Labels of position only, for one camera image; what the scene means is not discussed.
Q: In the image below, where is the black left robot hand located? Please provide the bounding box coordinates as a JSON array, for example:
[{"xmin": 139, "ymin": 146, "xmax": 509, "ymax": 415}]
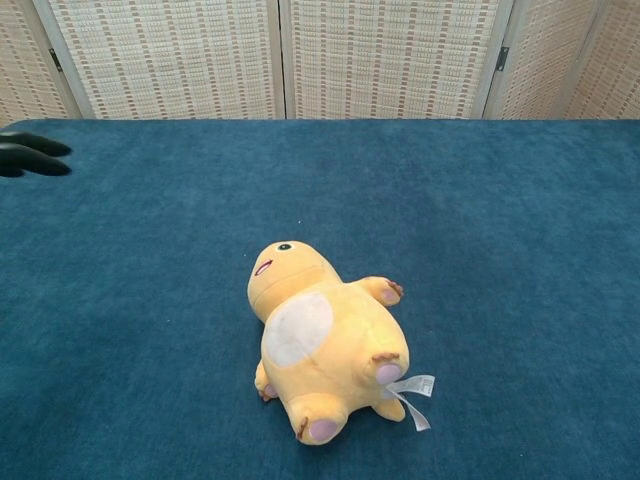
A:
[{"xmin": 0, "ymin": 131, "xmax": 73, "ymax": 178}]

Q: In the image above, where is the yellow plush toy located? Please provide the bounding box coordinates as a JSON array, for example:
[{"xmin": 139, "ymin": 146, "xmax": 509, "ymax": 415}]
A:
[{"xmin": 247, "ymin": 240, "xmax": 436, "ymax": 447}]

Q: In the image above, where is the woven folding screen panel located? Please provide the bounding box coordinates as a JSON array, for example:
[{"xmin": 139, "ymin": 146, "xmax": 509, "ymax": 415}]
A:
[
  {"xmin": 562, "ymin": 0, "xmax": 640, "ymax": 121},
  {"xmin": 482, "ymin": 0, "xmax": 604, "ymax": 121},
  {"xmin": 278, "ymin": 0, "xmax": 516, "ymax": 120},
  {"xmin": 33, "ymin": 0, "xmax": 287, "ymax": 121},
  {"xmin": 0, "ymin": 0, "xmax": 76, "ymax": 129}
]

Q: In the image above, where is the blue velvet table cover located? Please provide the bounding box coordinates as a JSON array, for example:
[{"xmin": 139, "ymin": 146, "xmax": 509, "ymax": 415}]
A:
[{"xmin": 0, "ymin": 118, "xmax": 640, "ymax": 480}]

